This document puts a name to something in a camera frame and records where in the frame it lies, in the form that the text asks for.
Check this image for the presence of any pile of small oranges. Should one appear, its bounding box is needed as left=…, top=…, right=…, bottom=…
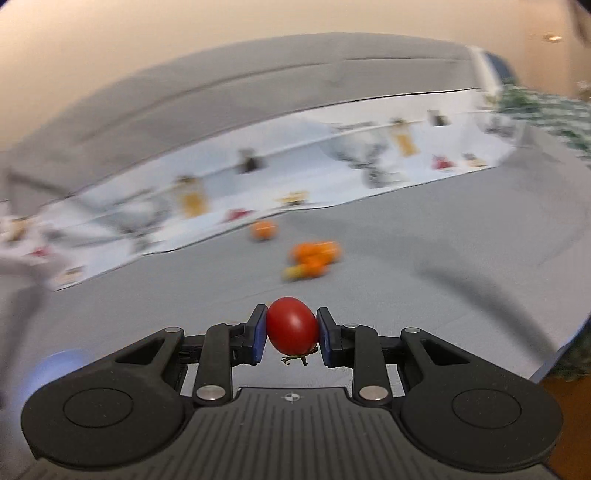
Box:
left=289, top=240, right=343, bottom=278

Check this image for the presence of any grey quilt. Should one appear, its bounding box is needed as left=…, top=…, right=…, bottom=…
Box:
left=0, top=32, right=483, bottom=206

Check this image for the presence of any mandarin orange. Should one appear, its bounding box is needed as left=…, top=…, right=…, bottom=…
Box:
left=250, top=220, right=279, bottom=242

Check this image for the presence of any red tomato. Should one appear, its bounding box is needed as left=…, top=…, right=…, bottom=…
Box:
left=266, top=296, right=320, bottom=367

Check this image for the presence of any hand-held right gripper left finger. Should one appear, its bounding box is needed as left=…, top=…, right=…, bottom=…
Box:
left=115, top=303, right=269, bottom=407

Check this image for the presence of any white deer print blanket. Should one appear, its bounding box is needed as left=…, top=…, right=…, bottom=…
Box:
left=0, top=85, right=527, bottom=292

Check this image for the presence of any grey bed sheet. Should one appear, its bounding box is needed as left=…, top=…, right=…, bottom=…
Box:
left=0, top=152, right=591, bottom=480

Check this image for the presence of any blue cloth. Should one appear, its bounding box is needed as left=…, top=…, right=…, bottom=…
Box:
left=485, top=52, right=515, bottom=86

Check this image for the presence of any green patterned cloth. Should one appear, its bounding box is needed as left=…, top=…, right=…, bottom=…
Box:
left=496, top=84, right=591, bottom=168

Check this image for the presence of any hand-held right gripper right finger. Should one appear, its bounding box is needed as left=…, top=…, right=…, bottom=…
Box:
left=316, top=306, right=467, bottom=407

